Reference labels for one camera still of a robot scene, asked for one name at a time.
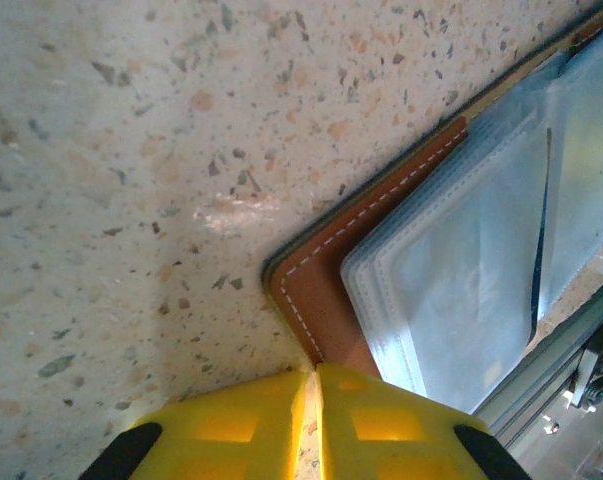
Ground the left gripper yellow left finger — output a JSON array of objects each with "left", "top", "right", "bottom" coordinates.
[{"left": 78, "top": 369, "right": 310, "bottom": 480}]

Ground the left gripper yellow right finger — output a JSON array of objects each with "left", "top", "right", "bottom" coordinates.
[{"left": 316, "top": 362, "right": 532, "bottom": 480}]

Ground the brown leather card holder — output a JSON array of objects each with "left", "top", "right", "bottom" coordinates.
[{"left": 259, "top": 0, "right": 603, "bottom": 416}]

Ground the light blue printed credit card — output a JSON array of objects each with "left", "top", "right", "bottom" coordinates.
[{"left": 529, "top": 127, "right": 553, "bottom": 346}]

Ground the aluminium frame rail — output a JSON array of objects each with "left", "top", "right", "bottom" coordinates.
[{"left": 473, "top": 279, "right": 603, "bottom": 459}]

